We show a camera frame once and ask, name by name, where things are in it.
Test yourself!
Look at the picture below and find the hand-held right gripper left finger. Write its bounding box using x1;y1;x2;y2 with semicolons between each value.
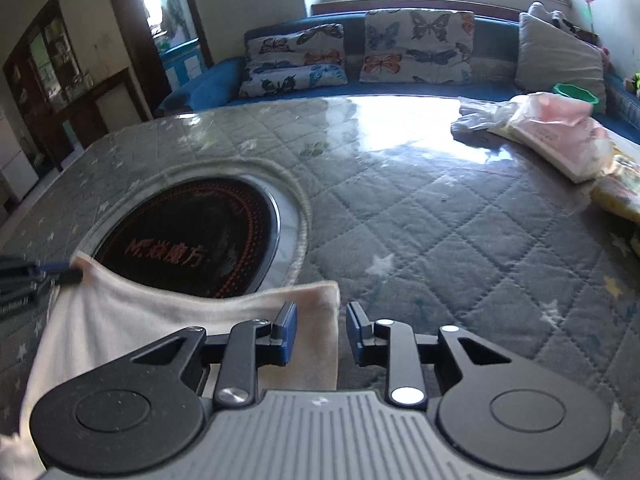
131;302;299;409

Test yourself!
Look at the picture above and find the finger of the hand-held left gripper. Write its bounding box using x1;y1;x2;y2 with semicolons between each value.
35;259;84;284

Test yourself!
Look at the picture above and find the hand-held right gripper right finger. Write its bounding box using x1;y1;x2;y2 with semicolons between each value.
346;301;512;407

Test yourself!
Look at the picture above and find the white cloth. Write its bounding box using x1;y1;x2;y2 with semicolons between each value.
0;251;342;480

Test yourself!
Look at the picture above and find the black induction cooktop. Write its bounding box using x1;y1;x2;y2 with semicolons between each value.
93;176;282;300

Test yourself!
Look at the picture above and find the grey quilted table cover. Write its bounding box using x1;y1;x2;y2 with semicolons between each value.
0;94;640;476

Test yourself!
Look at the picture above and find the dark wooden cabinet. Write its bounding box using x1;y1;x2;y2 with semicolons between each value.
2;0;151;171

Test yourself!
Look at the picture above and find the grey crumpled cloth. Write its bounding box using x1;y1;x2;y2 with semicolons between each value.
450;97;521;143

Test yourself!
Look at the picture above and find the blue sofa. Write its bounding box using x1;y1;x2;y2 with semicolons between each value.
156;8;640;132

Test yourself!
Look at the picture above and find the pink plastic bag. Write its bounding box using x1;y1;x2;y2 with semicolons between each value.
488;91;616;184

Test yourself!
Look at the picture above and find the large butterfly print cushion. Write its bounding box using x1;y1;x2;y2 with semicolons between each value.
359;9;476;85

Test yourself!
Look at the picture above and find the yellow packet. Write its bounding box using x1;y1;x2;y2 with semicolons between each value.
590;154;640;222

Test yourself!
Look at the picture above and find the green plastic bowl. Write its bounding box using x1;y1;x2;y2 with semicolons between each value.
552;84;600;106

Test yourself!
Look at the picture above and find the grey cushion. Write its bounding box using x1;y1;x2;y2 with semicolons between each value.
514;2;609;115

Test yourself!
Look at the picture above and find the dark wooden door frame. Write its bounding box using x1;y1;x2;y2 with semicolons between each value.
100;0;216;116

